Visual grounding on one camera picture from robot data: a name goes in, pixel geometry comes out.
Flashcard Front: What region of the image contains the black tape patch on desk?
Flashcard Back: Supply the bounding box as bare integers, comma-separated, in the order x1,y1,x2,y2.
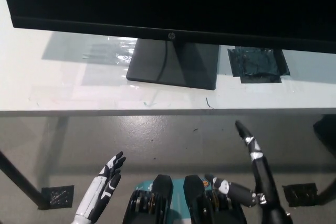
227,46,291,84

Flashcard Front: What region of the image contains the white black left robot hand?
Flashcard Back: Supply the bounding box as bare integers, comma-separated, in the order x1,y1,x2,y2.
73,151,127,224

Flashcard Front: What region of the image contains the black tape floor patch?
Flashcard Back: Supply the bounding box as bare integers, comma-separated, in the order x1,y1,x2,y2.
41,185,75,208
281,182,320,207

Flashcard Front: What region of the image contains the black HP computer monitor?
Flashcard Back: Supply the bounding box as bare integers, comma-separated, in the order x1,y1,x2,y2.
0,0,336,91

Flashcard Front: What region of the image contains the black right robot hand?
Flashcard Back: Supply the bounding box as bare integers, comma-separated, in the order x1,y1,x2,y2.
204,120,293,224

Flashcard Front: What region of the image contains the clear plastic sheet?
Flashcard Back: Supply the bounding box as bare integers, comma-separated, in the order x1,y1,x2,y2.
82,39,138,65

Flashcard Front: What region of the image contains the black object under desk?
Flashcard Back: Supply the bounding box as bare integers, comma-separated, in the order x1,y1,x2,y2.
313,115,336,157

